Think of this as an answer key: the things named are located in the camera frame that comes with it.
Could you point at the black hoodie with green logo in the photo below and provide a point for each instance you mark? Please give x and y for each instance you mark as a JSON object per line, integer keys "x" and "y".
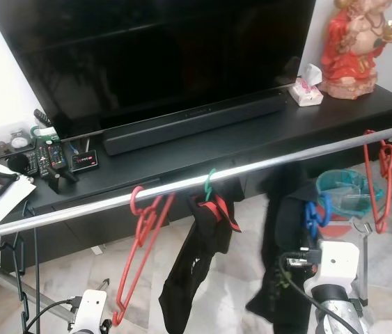
{"x": 283, "y": 229}

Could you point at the blue plastic hanger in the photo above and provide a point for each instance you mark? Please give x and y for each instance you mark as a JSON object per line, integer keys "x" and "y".
{"x": 314, "y": 216}

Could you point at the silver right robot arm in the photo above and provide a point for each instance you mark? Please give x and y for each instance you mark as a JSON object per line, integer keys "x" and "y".
{"x": 335, "y": 314}

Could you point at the red plastic hanger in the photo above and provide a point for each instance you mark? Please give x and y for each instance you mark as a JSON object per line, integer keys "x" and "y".
{"x": 385, "y": 161}
{"x": 147, "y": 221}

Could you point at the green plastic hanger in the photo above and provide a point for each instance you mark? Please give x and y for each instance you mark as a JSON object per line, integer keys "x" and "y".
{"x": 209, "y": 184}

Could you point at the black garment with red trim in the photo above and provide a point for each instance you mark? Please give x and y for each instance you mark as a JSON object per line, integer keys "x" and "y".
{"x": 196, "y": 257}

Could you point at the small black display device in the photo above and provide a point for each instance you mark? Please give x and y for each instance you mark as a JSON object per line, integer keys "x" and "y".
{"x": 84, "y": 161}

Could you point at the black remote control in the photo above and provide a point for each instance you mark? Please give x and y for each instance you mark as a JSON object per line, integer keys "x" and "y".
{"x": 58, "y": 154}
{"x": 42, "y": 117}
{"x": 42, "y": 158}

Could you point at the green and white mug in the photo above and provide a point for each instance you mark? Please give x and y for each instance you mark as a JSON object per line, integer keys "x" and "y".
{"x": 44, "y": 132}

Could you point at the clear plastic box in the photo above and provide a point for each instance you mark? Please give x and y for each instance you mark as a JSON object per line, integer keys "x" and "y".
{"x": 11, "y": 139}

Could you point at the black soundbar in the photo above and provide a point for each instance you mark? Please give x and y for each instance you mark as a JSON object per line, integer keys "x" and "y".
{"x": 196, "y": 122}

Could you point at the orange bin with teal liner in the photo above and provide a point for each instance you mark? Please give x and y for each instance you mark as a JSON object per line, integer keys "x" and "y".
{"x": 342, "y": 188}

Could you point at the black television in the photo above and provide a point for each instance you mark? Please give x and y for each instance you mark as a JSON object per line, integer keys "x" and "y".
{"x": 147, "y": 56}

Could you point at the black TV console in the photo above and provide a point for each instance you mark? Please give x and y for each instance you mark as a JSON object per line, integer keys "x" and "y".
{"x": 349, "y": 111}

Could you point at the white tissue box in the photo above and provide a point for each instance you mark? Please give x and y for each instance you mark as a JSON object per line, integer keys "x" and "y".
{"x": 306, "y": 92}

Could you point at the red robed statue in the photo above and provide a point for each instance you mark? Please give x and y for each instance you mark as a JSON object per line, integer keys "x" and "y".
{"x": 349, "y": 49}

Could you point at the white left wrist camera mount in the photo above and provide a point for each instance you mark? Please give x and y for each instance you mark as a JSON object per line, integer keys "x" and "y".
{"x": 90, "y": 309}

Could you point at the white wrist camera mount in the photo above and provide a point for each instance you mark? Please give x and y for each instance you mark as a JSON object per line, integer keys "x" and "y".
{"x": 335, "y": 268}
{"x": 90, "y": 309}

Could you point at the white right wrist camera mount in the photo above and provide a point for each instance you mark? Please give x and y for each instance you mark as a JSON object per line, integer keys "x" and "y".
{"x": 335, "y": 268}

